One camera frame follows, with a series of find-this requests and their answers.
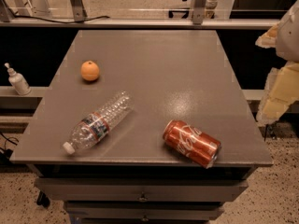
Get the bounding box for black cable on ledge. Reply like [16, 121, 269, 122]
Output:
[8, 9, 111, 24]

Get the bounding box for grey drawer cabinet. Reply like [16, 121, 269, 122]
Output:
[11, 30, 272, 224]

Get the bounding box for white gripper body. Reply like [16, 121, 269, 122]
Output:
[276, 0, 299, 62]

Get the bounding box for orange fruit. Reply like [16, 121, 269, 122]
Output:
[80, 61, 100, 81]

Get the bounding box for white pump dispenser bottle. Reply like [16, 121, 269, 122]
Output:
[5, 63, 31, 95]

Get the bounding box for metal frame leg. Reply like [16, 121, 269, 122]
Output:
[70, 0, 87, 22]
[191, 0, 206, 25]

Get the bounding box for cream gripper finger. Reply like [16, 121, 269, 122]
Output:
[255, 24, 278, 49]
[256, 62, 299, 126]

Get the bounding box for black cables on floor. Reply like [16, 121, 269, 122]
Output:
[0, 131, 20, 166]

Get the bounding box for red Coca-Cola can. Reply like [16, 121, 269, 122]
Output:
[163, 120, 221, 169]

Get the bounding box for clear plastic water bottle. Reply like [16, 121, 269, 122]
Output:
[63, 91, 133, 155]

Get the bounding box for metal frame leg left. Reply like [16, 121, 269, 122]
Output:
[70, 0, 87, 22]

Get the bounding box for metal frame leg right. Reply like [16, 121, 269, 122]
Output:
[191, 0, 206, 25]

